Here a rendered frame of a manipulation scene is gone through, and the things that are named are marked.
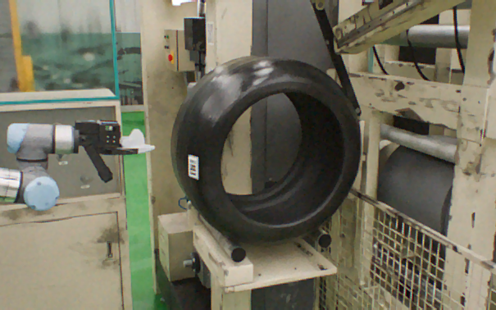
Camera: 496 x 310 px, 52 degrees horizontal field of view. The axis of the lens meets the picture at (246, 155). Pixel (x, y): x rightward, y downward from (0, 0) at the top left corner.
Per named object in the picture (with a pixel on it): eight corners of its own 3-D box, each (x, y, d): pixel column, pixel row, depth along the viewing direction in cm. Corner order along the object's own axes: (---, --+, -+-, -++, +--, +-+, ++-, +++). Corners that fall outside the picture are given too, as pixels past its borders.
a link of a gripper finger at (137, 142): (157, 133, 137) (122, 131, 133) (156, 154, 138) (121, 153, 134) (155, 130, 139) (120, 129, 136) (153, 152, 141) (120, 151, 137)
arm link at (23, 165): (18, 207, 124) (19, 163, 121) (13, 194, 133) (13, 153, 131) (52, 205, 128) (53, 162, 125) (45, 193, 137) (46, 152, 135)
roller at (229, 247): (214, 214, 178) (204, 222, 177) (207, 205, 176) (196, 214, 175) (249, 255, 146) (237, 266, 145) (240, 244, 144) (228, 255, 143)
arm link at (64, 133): (55, 157, 128) (55, 149, 135) (74, 157, 130) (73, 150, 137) (56, 127, 126) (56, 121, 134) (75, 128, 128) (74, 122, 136)
